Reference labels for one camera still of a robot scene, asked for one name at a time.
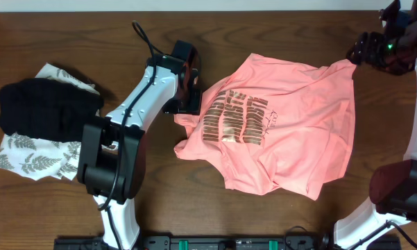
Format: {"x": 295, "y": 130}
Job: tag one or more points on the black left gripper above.
{"x": 193, "y": 107}

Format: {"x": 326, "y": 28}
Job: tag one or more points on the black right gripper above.
{"x": 366, "y": 46}

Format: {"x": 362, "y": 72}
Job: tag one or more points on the pink cloth garment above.
{"x": 275, "y": 124}

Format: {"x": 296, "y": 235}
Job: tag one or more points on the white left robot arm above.
{"x": 112, "y": 159}

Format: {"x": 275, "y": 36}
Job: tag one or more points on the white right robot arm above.
{"x": 380, "y": 211}

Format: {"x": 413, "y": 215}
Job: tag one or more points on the black folded garment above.
{"x": 46, "y": 109}

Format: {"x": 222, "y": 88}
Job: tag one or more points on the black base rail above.
{"x": 294, "y": 240}

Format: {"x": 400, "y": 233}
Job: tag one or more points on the white fern-print drawstring bag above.
{"x": 39, "y": 158}

